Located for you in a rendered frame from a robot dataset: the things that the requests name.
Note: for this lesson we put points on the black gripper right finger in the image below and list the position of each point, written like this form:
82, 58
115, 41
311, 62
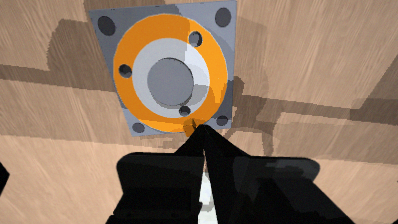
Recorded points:
231, 171

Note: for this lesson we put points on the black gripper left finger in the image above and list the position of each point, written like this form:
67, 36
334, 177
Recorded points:
181, 169

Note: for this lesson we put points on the orange round plate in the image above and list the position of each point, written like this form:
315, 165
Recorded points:
166, 36

